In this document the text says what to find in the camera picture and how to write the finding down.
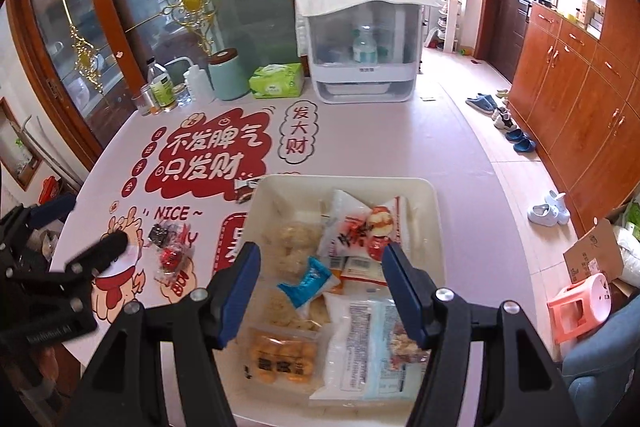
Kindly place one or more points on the pair of blue sandals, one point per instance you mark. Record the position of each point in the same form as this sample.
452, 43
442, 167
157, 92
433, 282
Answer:
520, 141

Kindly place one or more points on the pink plastic stool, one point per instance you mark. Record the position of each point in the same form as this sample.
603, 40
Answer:
595, 292

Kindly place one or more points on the bottle with green label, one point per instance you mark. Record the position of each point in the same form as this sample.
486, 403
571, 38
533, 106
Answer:
161, 92

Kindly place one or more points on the wooden wall cabinet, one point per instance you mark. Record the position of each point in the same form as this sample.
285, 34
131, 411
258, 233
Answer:
575, 82

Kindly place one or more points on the black candy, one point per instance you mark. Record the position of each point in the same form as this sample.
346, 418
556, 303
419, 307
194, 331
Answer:
161, 234

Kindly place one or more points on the clear packet of pale puffs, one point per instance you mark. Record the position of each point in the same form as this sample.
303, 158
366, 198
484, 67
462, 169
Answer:
285, 312
292, 242

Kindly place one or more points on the white shoe rack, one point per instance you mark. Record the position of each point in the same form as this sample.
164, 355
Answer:
454, 19

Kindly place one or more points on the green tissue box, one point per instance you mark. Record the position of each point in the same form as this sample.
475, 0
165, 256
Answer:
277, 82

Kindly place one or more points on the small glass jar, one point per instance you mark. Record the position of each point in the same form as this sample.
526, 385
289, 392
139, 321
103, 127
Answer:
141, 104

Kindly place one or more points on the dark brown door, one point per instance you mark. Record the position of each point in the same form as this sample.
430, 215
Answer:
510, 7

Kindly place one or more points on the white plastic bag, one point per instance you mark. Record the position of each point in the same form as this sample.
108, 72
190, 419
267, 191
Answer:
629, 257

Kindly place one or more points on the silver and orange snack packet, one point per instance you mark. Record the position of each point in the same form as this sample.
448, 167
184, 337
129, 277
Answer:
360, 269

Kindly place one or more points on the red candy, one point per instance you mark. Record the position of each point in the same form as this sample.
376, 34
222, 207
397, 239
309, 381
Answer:
171, 261

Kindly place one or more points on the clear packet of yellow puffs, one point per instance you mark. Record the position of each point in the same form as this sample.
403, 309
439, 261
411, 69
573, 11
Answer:
280, 357

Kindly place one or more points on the blue snack packet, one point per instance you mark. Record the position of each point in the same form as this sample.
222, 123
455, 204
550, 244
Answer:
310, 282

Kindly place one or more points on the white packet with red fruit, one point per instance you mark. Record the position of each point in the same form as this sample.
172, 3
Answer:
350, 232

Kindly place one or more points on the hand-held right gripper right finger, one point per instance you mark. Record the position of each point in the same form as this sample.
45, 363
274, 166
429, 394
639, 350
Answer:
405, 297

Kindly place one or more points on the white plastic tray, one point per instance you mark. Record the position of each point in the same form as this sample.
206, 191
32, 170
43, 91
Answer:
420, 207

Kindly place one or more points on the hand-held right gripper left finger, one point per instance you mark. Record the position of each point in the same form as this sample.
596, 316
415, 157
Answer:
240, 292

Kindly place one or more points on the pair of white baby shoes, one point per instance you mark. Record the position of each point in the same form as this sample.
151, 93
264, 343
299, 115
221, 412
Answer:
549, 210

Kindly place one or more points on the pair of blue slippers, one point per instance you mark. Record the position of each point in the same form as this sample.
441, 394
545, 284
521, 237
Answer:
481, 103

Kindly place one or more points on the white countertop cabinet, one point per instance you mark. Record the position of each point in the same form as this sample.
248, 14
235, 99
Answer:
365, 82

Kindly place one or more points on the pair of white sneakers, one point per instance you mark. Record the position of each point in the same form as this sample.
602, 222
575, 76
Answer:
503, 118

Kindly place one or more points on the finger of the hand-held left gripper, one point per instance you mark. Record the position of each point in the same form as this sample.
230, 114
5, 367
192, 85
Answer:
50, 209
105, 252

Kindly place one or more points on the clear water bottle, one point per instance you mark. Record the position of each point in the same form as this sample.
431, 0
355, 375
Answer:
364, 47

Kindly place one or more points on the blue grey chair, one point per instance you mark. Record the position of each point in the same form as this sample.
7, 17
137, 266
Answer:
605, 372

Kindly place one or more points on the white plastic bottle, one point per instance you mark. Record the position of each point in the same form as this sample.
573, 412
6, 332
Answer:
200, 84

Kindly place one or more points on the cardboard box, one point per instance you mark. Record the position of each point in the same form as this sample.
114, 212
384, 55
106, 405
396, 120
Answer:
595, 252

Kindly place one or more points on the mint green canister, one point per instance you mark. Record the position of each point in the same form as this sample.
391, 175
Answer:
227, 77

